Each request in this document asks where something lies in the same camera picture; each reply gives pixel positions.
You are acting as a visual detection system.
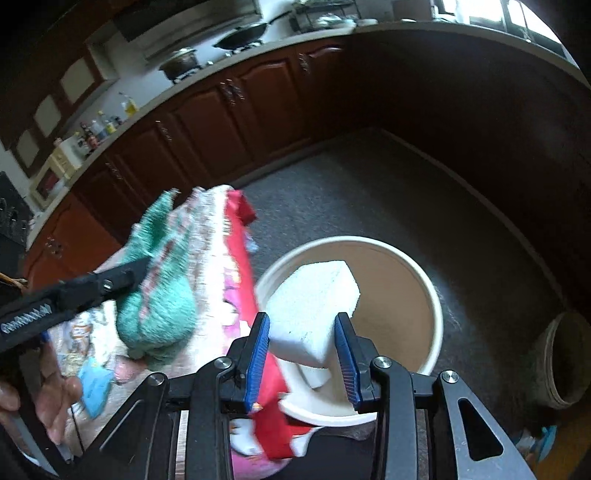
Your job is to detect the white foam block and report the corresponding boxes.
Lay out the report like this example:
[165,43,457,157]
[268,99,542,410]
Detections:
[263,260,361,389]

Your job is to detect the green knitted cloth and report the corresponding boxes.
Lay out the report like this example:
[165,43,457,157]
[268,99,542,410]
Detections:
[115,189,197,370]

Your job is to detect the beige round trash bin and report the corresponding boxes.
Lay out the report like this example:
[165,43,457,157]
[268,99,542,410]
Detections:
[256,236,444,428]

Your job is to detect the wooden kitchen cabinets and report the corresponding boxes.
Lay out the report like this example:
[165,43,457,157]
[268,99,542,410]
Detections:
[24,37,346,289]

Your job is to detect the person's left hand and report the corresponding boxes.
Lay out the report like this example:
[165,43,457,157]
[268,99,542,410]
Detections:
[1,343,82,447]

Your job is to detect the red pink patterned cloth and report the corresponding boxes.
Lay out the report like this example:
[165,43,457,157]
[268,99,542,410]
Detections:
[48,185,320,478]

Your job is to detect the cream microwave oven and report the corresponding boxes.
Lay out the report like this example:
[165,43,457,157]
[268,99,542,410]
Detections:
[29,135,87,210]

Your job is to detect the yellow oil bottle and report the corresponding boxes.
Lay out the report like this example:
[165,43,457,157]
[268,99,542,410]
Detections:
[119,92,138,117]

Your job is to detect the steel cooking pot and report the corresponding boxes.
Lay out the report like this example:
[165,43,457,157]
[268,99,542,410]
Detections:
[158,48,200,83]

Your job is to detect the black wok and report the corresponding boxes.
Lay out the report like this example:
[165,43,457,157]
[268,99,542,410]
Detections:
[214,10,291,51]

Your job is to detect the wire dish rack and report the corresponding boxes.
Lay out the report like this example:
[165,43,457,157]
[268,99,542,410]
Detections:
[288,0,362,33]

